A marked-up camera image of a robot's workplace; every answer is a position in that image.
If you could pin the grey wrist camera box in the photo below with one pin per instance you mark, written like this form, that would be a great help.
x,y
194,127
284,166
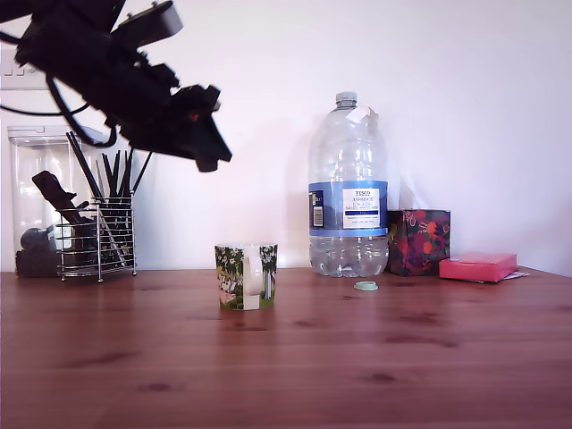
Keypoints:
x,y
165,22

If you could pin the black chopstick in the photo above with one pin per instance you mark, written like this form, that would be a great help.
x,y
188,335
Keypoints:
x,y
130,172
142,172
81,163
116,174
124,176
88,163
108,176

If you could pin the floral print white mug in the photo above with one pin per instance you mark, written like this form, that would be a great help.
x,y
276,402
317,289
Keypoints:
x,y
268,268

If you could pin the dark floral tissue box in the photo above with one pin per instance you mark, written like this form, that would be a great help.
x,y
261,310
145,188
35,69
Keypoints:
x,y
420,241

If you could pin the black angular tool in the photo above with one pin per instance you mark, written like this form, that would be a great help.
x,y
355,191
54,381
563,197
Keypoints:
x,y
49,187

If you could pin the dark round object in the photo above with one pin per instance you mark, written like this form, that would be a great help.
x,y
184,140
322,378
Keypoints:
x,y
33,239

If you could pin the large clear water bottle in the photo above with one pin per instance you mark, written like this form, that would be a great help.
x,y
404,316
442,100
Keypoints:
x,y
348,156

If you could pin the loose paper sheets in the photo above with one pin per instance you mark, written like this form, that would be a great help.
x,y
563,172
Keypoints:
x,y
518,275

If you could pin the dark brown heap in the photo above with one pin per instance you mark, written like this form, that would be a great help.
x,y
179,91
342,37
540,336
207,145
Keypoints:
x,y
36,266

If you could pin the white wall light switch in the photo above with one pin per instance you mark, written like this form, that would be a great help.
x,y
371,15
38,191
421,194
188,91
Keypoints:
x,y
9,80

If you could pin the clear container with white lid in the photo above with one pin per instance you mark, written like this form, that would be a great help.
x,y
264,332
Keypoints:
x,y
27,156

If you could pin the flat pink box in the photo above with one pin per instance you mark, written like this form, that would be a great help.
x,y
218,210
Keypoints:
x,y
478,268

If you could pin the thin silver stick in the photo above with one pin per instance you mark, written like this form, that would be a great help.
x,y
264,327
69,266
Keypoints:
x,y
101,181

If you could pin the pale green capsule lid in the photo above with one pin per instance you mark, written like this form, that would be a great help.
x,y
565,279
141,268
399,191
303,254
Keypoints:
x,y
366,286

